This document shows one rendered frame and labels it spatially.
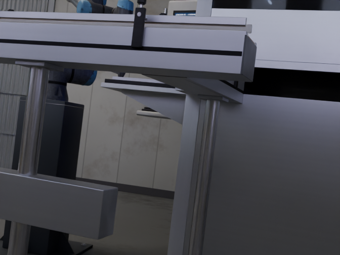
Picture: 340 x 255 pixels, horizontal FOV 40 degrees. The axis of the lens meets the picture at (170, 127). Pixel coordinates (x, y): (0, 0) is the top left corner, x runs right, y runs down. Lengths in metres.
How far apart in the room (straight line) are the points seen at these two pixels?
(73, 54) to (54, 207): 0.38
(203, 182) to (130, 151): 3.41
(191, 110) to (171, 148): 3.03
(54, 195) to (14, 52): 0.37
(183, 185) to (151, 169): 3.07
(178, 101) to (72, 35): 0.93
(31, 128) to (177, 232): 0.88
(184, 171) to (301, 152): 0.46
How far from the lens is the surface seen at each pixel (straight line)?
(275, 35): 1.86
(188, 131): 1.88
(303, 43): 1.84
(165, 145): 4.92
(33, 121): 1.26
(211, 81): 1.40
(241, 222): 1.85
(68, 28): 1.19
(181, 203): 1.90
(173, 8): 3.15
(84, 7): 2.22
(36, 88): 1.26
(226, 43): 1.02
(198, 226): 1.66
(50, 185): 1.21
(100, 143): 5.12
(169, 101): 2.03
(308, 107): 1.80
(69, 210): 1.18
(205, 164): 1.64
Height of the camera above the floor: 0.71
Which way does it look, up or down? level
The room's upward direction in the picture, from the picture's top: 7 degrees clockwise
